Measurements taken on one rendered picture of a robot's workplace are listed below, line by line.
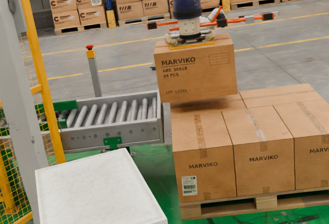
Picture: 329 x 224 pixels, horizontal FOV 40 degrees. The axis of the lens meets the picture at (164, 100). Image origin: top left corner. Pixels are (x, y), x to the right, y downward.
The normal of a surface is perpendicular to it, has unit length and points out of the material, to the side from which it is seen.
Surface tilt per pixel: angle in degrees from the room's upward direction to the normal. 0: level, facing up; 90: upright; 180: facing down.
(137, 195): 0
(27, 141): 89
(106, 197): 0
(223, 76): 90
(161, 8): 90
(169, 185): 0
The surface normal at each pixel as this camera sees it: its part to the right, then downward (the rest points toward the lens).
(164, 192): -0.12, -0.93
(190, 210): 0.01, 0.35
